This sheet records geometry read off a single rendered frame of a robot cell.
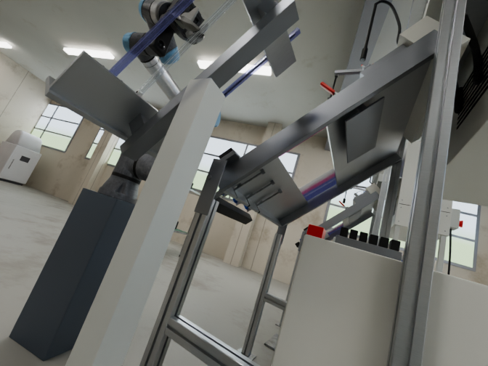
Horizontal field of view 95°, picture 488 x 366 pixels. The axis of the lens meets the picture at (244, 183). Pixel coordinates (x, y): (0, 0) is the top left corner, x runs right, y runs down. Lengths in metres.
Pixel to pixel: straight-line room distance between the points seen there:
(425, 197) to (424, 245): 0.09
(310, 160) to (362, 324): 4.37
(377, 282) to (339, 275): 0.07
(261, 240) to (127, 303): 4.12
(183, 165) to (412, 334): 0.50
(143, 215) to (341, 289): 0.43
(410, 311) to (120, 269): 0.51
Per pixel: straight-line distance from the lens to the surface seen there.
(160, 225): 0.43
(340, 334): 0.57
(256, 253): 4.51
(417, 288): 0.54
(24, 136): 7.91
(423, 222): 0.55
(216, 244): 4.71
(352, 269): 0.56
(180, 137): 0.45
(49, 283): 1.11
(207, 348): 0.63
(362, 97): 0.71
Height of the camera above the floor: 0.57
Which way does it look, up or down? 13 degrees up
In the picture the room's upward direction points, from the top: 18 degrees clockwise
